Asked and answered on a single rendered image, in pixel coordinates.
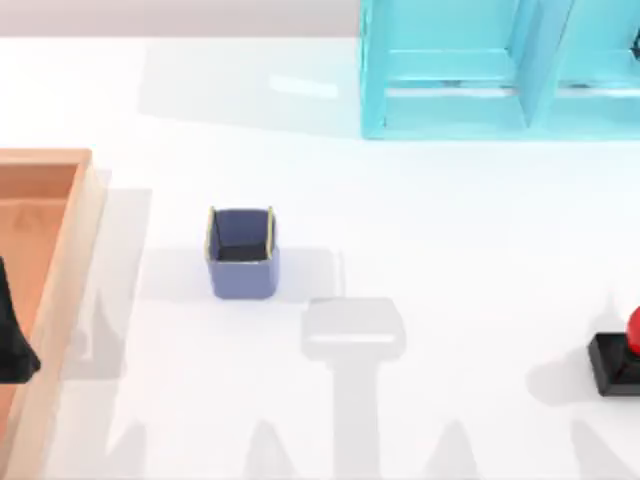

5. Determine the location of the blue square cup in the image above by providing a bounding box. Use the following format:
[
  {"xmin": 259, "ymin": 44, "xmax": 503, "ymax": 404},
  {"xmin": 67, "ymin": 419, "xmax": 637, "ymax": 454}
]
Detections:
[{"xmin": 203, "ymin": 204, "xmax": 281, "ymax": 301}]

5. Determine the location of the light blue rack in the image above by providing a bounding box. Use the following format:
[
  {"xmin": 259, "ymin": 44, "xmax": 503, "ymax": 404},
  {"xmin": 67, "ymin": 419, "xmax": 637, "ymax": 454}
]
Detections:
[{"xmin": 357, "ymin": 0, "xmax": 640, "ymax": 142}]

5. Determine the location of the shallow salmon-coloured box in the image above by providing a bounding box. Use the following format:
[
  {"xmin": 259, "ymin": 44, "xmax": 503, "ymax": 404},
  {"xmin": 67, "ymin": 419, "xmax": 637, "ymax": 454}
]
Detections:
[{"xmin": 0, "ymin": 148, "xmax": 108, "ymax": 480}]

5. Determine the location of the red trophy with black base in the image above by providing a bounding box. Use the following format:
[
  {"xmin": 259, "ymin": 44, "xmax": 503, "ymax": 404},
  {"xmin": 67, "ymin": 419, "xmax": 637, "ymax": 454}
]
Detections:
[{"xmin": 586, "ymin": 305, "xmax": 640, "ymax": 399}]

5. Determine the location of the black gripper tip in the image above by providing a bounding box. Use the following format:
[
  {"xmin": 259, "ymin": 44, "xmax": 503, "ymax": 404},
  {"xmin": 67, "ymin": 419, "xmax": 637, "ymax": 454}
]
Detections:
[{"xmin": 0, "ymin": 256, "xmax": 42, "ymax": 386}]

